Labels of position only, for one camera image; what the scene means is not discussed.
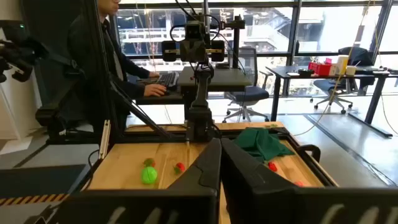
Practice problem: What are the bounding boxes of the yellow hanging cable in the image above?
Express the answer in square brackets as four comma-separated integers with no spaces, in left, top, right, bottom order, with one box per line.
[293,0,373,137]

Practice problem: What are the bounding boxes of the yellow black hazard tape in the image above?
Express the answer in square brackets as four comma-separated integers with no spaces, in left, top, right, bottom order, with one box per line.
[0,193,71,207]

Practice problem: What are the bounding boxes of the black standing desk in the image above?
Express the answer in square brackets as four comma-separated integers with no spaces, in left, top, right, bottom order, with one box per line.
[135,66,253,122]

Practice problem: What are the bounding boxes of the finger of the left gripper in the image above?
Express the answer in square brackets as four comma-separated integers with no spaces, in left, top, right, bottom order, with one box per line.
[180,40,195,64]
[194,40,208,64]

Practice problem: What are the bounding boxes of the grey mesh office chair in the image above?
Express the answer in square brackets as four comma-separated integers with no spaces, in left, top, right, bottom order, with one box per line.
[222,46,271,124]

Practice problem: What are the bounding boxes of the blue black office chair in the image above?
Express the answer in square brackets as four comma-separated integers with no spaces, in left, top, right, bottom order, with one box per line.
[309,46,376,114]

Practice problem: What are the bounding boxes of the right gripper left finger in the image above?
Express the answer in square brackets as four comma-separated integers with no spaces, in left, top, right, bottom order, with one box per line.
[54,138,222,224]

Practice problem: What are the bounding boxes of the black equipment on stand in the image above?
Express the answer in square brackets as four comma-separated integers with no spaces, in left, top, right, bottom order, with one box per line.
[0,37,50,83]

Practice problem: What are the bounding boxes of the white frame bracket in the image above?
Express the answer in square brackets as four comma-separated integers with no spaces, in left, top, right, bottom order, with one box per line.
[98,119,112,160]

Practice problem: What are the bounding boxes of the black bowl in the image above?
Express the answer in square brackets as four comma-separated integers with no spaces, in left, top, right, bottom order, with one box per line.
[297,68,315,78]

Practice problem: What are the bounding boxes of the black monitor post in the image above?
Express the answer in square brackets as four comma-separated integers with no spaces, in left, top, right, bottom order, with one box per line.
[217,14,246,69]

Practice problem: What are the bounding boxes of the white carton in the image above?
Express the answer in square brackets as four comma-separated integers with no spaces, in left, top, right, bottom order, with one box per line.
[335,55,349,75]

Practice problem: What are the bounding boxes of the black frame handle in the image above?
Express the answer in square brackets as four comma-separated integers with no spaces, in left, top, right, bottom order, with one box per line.
[295,144,322,163]

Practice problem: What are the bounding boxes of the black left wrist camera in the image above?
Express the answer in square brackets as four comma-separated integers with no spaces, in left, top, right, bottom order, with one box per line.
[185,21,207,40]

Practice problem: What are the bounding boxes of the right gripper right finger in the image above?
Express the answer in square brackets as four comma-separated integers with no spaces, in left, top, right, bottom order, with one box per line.
[221,138,398,224]

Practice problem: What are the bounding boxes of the person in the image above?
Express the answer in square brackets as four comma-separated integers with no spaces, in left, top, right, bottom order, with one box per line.
[60,0,169,141]

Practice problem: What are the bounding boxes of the dark green cloth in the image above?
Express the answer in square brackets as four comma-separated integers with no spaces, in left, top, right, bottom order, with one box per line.
[233,126,295,162]

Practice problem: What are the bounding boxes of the red storage box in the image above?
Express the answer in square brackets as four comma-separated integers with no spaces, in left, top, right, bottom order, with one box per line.
[308,61,333,77]

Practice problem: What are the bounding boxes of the black office table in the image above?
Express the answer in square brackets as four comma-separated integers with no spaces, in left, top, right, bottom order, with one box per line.
[266,65,398,138]

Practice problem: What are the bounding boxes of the green cabbage toy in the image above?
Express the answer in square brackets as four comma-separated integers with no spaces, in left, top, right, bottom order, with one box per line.
[141,166,159,185]

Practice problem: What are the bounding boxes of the black computer keyboard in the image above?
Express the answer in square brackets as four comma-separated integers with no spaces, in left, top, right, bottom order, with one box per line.
[154,71,180,90]

